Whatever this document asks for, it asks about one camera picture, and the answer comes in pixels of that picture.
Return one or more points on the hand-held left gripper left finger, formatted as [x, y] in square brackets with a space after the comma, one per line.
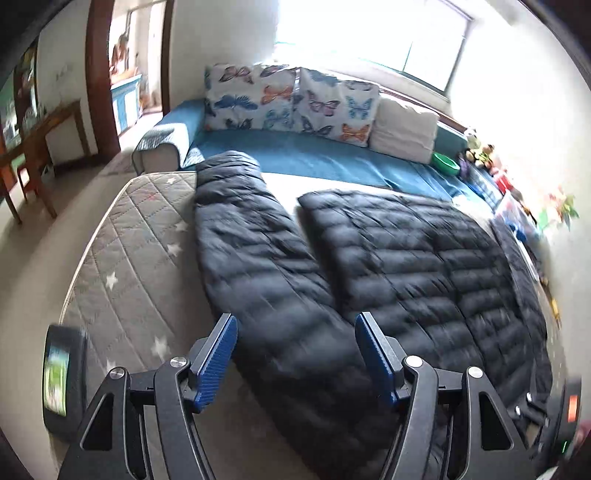
[214, 364]

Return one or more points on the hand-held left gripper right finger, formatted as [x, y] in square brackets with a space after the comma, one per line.
[375, 364]

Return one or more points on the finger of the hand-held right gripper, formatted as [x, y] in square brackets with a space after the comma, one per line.
[533, 410]

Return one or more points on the black puffer jacket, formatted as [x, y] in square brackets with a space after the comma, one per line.
[277, 286]

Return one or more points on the grey star quilted mattress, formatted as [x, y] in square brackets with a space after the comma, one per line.
[129, 258]

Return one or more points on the black phone with lit screen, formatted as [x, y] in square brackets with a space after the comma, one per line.
[57, 378]

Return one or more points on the clear plastic toy box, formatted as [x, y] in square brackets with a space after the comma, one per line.
[517, 214]

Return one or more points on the colourful pinwheel flower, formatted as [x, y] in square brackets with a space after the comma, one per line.
[558, 207]

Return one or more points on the green bowl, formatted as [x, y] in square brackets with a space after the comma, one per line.
[445, 164]

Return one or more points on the blue covered sofa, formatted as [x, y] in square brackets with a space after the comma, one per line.
[300, 157]

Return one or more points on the red toy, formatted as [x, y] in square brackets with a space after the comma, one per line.
[505, 181]

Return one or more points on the brown plush toy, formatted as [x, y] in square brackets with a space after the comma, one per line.
[484, 157]

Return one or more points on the white pillow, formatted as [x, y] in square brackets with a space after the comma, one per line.
[404, 129]

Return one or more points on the panda plush toy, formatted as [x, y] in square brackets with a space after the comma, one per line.
[472, 139]

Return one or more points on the white plastic bag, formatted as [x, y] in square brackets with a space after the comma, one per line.
[47, 172]

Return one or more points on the butterfly print pillow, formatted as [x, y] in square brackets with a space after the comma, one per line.
[249, 99]
[332, 108]

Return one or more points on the blue cabinet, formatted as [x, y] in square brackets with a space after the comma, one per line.
[125, 101]

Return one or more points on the wooden table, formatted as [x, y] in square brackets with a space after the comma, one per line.
[51, 120]

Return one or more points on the window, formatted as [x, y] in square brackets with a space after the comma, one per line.
[369, 32]

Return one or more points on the brown wooden door frame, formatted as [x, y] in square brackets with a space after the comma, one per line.
[99, 69]

